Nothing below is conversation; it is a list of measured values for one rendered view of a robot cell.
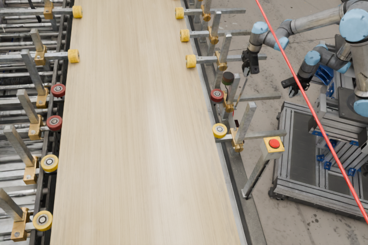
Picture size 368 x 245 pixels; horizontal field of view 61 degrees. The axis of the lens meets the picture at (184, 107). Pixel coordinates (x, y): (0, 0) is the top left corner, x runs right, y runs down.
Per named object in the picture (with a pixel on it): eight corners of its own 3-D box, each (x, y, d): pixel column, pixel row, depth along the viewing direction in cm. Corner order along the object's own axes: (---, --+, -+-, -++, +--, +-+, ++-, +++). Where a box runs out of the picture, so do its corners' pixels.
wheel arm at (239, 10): (243, 11, 236) (245, 6, 233) (245, 13, 234) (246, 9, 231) (178, 12, 229) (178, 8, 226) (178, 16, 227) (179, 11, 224)
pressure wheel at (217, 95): (219, 99, 198) (222, 87, 189) (222, 109, 193) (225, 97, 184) (207, 100, 197) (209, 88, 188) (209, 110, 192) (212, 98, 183)
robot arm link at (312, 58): (324, 53, 173) (317, 61, 169) (316, 68, 182) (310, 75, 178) (311, 47, 176) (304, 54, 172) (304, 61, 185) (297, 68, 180)
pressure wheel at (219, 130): (213, 131, 182) (217, 120, 173) (225, 138, 180) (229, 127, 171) (207, 141, 178) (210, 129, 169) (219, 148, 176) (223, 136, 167)
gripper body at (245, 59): (252, 57, 184) (258, 41, 175) (257, 68, 179) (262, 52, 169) (240, 58, 183) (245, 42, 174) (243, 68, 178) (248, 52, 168)
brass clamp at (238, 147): (237, 132, 186) (239, 127, 182) (243, 151, 177) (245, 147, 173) (227, 133, 185) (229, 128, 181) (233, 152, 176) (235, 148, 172)
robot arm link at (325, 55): (330, 59, 185) (322, 69, 180) (313, 50, 189) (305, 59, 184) (337, 49, 179) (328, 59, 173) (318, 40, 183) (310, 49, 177)
